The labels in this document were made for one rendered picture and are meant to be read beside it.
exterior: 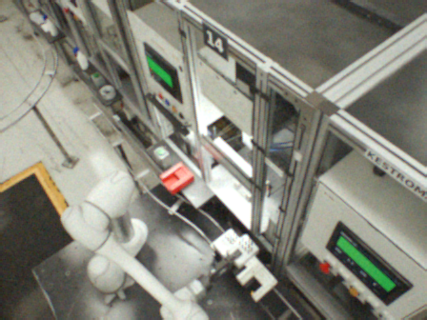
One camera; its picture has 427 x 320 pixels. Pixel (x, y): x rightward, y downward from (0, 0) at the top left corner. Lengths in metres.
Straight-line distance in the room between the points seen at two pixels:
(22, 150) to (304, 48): 3.25
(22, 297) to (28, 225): 0.60
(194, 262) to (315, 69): 1.42
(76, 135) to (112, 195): 2.40
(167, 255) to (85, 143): 1.86
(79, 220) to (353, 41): 1.12
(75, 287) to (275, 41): 1.73
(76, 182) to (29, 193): 0.42
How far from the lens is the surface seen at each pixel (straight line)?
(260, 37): 1.19
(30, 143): 4.01
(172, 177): 2.16
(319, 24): 1.26
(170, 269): 2.18
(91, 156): 3.62
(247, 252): 1.76
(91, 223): 1.47
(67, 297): 2.30
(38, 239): 3.35
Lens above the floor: 2.71
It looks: 54 degrees down
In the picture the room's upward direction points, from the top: 6 degrees counter-clockwise
